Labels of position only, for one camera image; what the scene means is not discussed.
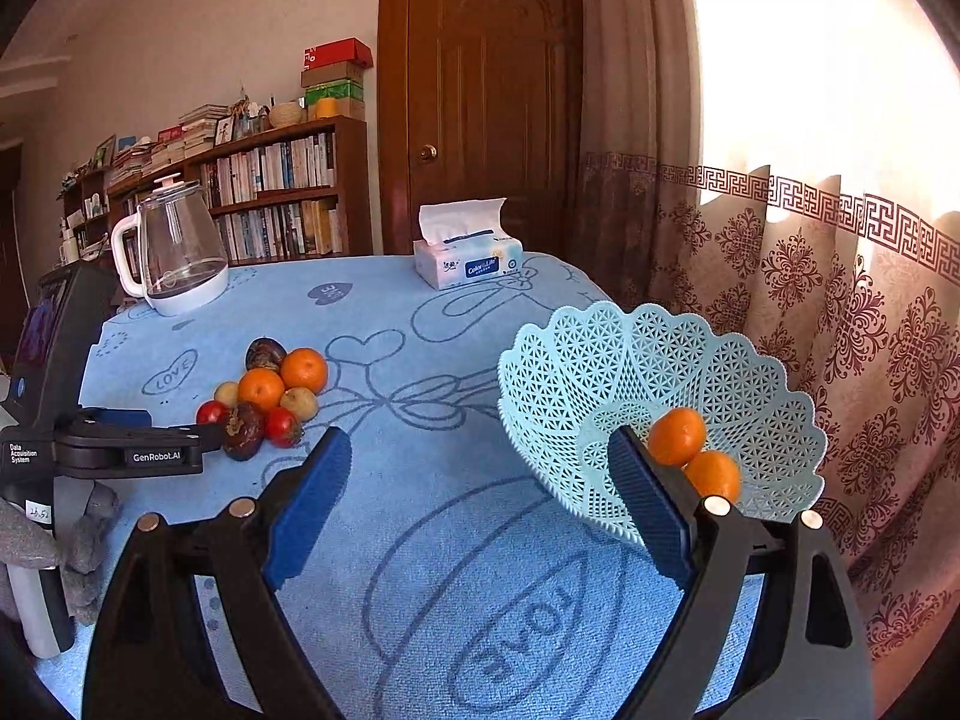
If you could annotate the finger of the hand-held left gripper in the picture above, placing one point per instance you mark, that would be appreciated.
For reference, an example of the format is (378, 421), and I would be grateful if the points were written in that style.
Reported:
(120, 418)
(150, 454)

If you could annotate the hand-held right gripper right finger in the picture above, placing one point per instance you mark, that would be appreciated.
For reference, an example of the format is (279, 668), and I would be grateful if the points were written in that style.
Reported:
(651, 510)

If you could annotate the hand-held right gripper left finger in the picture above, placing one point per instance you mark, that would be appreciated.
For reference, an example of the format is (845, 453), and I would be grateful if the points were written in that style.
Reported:
(307, 510)

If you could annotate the red tomato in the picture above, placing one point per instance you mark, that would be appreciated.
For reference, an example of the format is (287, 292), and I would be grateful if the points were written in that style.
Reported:
(283, 427)
(211, 413)

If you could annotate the dark brown round fruit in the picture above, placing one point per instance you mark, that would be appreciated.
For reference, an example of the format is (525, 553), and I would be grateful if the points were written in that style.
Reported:
(243, 431)
(265, 354)

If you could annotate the small yellow-brown fruit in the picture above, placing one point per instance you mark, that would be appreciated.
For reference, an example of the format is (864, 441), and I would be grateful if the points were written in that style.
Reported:
(301, 403)
(226, 393)

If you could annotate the small orange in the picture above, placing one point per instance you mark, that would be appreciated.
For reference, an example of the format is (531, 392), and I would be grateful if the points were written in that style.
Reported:
(676, 436)
(262, 388)
(714, 474)

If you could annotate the large orange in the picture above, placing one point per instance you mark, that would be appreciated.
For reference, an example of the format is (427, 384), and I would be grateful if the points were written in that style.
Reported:
(304, 370)

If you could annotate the light blue lattice plastic basket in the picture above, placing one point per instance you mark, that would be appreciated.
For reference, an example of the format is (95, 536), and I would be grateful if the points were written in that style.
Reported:
(720, 382)

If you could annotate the person's left hand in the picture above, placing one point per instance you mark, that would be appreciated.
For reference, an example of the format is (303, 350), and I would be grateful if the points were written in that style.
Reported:
(94, 540)

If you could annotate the blue printed tablecloth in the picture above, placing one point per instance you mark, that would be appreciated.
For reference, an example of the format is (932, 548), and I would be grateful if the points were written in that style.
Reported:
(435, 480)

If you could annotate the glass kettle with white base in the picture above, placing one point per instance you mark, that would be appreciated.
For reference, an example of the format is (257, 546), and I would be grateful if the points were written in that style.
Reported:
(176, 247)

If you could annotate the row of books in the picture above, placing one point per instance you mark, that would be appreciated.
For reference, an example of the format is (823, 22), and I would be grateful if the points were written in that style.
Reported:
(277, 165)
(285, 231)

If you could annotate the stack of books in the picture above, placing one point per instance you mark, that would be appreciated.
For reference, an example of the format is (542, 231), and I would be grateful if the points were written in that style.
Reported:
(196, 131)

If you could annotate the patterned beige and maroon curtain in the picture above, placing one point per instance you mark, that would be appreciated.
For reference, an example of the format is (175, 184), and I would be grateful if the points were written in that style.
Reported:
(825, 277)

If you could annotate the white and blue tissue pack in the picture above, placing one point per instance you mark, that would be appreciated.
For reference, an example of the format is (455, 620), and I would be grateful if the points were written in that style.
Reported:
(465, 259)

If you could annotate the woven round bowl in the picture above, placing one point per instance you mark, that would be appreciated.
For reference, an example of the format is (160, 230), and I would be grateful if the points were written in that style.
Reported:
(286, 115)

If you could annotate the brown wooden bookshelf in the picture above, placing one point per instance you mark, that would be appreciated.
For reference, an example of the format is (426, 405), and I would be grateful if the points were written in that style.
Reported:
(352, 187)

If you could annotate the green box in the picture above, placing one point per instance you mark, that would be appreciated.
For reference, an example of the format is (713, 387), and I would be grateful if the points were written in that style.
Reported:
(337, 91)

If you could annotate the brass door knob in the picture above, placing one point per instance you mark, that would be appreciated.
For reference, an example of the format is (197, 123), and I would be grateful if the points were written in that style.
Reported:
(427, 154)

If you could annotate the brown cardboard box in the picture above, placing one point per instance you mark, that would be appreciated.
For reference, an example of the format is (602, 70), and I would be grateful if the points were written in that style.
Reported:
(334, 76)

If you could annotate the red box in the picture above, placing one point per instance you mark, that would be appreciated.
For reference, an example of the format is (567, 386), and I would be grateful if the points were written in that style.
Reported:
(337, 54)

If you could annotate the brown wooden door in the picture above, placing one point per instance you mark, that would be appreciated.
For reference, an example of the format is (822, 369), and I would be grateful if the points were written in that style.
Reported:
(487, 90)

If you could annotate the picture frame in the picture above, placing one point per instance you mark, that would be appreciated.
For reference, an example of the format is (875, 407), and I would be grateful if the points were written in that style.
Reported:
(225, 130)

